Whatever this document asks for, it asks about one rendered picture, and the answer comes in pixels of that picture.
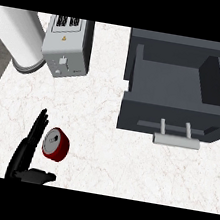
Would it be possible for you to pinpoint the dark grey cabinet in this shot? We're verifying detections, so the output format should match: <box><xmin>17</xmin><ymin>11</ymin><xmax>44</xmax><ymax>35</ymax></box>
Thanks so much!
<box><xmin>122</xmin><ymin>27</ymin><xmax>220</xmax><ymax>98</ymax></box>

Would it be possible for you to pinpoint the red can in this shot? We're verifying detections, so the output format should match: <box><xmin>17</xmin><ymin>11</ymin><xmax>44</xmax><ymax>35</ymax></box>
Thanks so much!
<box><xmin>39</xmin><ymin>125</ymin><xmax>73</xmax><ymax>165</ymax></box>

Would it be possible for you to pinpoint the dark grey drawer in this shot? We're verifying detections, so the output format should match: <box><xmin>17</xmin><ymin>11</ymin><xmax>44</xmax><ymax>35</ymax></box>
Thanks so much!
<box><xmin>115</xmin><ymin>41</ymin><xmax>220</xmax><ymax>147</ymax></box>

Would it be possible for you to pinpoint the pale grey drawer handle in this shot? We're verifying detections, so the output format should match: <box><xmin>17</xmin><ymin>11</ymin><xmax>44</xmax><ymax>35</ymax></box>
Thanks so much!
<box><xmin>151</xmin><ymin>116</ymin><xmax>205</xmax><ymax>152</ymax></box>

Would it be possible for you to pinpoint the white cylinder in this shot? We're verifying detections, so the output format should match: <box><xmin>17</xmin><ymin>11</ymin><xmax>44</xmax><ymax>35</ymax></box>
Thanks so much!
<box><xmin>0</xmin><ymin>5</ymin><xmax>55</xmax><ymax>78</ymax></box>

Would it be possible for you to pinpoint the silver toaster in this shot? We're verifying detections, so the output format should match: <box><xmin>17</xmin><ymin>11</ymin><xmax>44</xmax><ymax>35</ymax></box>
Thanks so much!
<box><xmin>37</xmin><ymin>13</ymin><xmax>97</xmax><ymax>84</ymax></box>

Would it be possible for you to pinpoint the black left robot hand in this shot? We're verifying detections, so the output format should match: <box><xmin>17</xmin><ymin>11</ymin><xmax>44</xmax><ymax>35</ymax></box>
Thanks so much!
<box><xmin>3</xmin><ymin>102</ymin><xmax>68</xmax><ymax>188</ymax></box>

